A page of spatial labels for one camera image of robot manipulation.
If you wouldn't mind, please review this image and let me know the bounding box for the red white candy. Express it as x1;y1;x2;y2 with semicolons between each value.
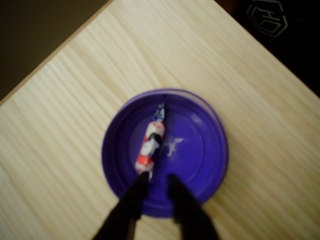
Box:
134;101;168;183

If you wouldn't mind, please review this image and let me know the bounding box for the purple round bowl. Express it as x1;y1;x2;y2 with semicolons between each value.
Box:
101;87;230;219

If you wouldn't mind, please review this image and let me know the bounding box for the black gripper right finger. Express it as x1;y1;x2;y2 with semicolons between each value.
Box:
167;174;222;240

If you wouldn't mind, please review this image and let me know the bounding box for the black item with hexagon logo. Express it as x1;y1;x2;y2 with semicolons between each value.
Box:
231;0;320;99

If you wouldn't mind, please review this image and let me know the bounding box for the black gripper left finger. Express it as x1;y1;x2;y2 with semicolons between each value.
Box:
93;172;150;240

